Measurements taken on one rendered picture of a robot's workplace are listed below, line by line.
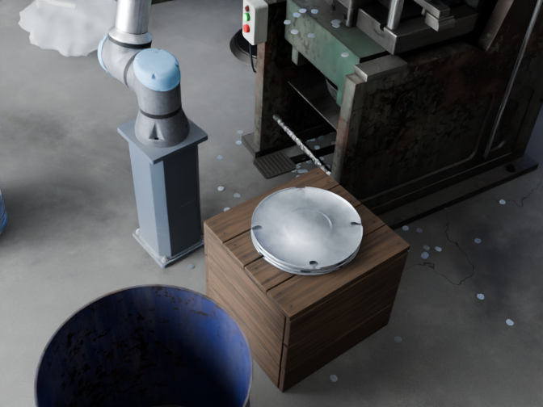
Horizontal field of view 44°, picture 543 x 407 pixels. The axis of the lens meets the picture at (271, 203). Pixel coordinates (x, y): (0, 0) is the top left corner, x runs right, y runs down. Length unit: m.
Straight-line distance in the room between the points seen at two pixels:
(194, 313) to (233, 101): 1.43
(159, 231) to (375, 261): 0.69
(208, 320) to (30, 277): 0.83
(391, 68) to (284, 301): 0.70
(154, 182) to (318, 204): 0.47
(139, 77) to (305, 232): 0.58
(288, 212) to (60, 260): 0.80
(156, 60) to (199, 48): 1.36
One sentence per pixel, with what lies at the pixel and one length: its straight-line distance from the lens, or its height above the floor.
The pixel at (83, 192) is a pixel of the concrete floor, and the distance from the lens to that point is 2.42.
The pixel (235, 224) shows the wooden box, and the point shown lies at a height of 0.35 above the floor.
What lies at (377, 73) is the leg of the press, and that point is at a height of 0.64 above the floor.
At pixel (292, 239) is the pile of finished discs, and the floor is 0.38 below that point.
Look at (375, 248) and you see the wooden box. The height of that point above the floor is 0.35.
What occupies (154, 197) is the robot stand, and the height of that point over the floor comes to 0.28.
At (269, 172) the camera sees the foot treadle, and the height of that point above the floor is 0.16.
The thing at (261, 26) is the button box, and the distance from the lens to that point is 2.18.
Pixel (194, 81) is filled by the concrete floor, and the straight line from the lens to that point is 2.91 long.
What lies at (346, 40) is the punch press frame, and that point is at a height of 0.65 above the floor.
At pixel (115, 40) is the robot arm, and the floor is 0.69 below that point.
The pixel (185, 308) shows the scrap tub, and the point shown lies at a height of 0.41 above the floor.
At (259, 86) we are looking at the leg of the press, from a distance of 2.35.
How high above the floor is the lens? 1.63
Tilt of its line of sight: 44 degrees down
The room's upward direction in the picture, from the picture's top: 4 degrees clockwise
